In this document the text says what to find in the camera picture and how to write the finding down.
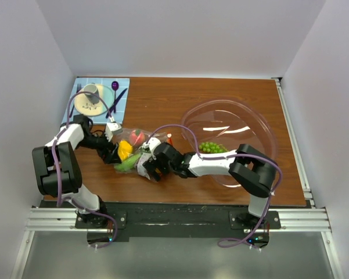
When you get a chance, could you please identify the aluminium rail frame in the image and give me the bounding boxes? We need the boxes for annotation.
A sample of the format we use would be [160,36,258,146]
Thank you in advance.
[12,77,342,278]

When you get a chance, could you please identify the green fake grapes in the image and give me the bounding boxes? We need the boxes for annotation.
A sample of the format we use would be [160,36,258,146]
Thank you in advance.
[199,142,228,154]

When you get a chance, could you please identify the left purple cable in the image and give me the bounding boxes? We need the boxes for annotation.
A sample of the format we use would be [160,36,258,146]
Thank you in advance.
[56,91,119,249]

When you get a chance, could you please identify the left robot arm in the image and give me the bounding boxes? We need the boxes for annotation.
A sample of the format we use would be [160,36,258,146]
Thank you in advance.
[32,115,122,228]

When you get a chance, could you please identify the grey cup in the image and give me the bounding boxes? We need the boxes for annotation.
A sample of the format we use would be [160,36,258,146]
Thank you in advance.
[83,84,99,105]

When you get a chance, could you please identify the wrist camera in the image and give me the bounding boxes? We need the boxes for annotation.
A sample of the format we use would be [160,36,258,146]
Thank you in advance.
[105,116,123,142]
[142,137,161,154]

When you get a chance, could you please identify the fake peach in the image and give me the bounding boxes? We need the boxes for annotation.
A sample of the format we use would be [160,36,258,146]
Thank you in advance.
[128,129,146,146]

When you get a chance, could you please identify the clear zip top bag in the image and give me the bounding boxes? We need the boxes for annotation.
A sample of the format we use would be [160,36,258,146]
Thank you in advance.
[112,128,163,181]

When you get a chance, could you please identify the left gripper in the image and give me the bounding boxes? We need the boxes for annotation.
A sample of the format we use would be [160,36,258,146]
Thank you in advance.
[77,130,122,164]

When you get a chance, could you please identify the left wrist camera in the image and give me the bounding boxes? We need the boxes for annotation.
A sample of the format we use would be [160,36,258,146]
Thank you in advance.
[105,116,123,142]

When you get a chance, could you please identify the green fake cucumber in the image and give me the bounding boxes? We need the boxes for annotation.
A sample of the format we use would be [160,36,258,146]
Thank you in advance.
[114,153,142,172]

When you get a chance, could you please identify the dark blue plastic knife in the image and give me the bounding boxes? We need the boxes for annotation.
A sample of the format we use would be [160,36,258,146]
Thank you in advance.
[105,88,128,119]

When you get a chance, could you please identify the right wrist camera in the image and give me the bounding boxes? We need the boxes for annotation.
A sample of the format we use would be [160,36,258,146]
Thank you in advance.
[142,137,161,154]

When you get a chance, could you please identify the beige and green plate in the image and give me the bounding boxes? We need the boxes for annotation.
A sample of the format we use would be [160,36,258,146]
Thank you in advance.
[74,83,114,116]

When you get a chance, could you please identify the large clear plastic bowl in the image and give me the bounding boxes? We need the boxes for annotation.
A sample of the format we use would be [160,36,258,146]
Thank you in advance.
[181,99,279,188]

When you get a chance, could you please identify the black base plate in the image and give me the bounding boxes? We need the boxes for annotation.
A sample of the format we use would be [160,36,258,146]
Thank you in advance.
[75,202,281,244]

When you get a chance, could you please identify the dark blue plastic fork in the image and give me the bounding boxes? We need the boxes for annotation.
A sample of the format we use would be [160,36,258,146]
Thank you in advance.
[67,83,82,119]

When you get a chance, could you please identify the purple plastic spoon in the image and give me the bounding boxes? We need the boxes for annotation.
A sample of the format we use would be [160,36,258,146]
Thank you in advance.
[111,81,119,112]

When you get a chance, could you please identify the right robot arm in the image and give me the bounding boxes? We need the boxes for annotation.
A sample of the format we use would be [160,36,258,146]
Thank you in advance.
[143,141,282,228]

